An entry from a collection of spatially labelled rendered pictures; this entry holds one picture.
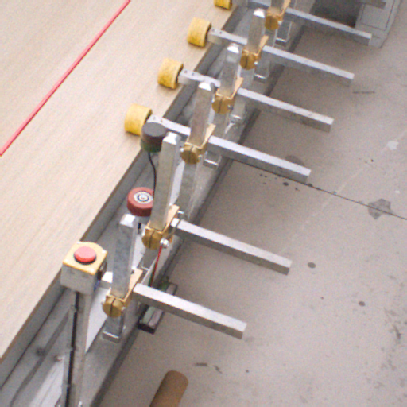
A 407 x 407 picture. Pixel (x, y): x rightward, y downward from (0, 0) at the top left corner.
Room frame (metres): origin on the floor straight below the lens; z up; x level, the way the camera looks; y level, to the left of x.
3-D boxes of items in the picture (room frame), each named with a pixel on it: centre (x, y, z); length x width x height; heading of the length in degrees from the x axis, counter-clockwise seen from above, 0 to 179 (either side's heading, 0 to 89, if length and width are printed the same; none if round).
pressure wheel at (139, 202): (2.02, 0.16, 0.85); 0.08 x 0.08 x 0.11
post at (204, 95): (2.21, 0.05, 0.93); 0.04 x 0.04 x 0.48; 78
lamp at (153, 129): (1.98, 0.15, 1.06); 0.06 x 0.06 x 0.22; 78
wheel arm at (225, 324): (1.74, 0.06, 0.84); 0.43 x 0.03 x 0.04; 78
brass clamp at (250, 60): (2.72, -0.06, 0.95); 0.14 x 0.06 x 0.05; 168
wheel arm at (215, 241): (1.98, -0.04, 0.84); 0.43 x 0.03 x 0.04; 78
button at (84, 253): (1.47, 0.21, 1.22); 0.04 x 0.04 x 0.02
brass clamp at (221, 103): (2.48, -0.01, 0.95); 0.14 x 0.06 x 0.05; 168
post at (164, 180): (1.97, 0.10, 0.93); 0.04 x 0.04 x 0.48; 78
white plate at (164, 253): (1.93, 0.09, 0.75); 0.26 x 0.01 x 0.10; 168
